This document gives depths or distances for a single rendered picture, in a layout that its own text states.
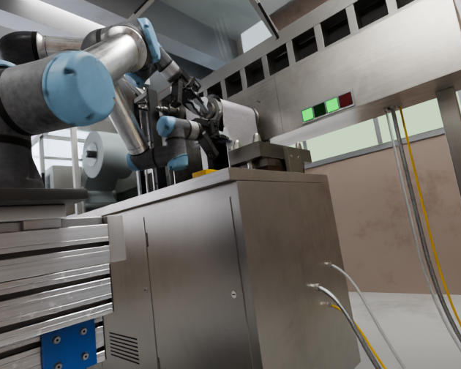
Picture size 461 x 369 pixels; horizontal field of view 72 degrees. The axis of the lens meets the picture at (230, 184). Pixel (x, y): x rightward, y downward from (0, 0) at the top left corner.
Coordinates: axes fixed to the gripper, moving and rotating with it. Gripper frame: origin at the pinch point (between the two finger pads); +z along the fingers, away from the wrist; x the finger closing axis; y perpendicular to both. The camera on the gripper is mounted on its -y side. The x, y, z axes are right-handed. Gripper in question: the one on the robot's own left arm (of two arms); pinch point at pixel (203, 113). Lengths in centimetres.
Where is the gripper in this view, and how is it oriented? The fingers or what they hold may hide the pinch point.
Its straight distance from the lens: 143.6
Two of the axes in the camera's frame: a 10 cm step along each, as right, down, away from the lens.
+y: 3.3, -7.4, 5.8
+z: 6.0, 6.4, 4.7
